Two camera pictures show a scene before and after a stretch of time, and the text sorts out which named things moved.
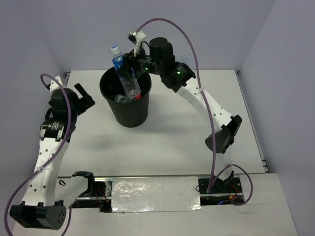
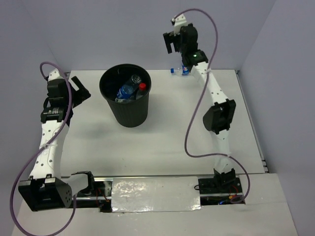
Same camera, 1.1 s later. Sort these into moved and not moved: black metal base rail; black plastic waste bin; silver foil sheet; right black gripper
Moved: right black gripper
Not moved: silver foil sheet; black plastic waste bin; black metal base rail
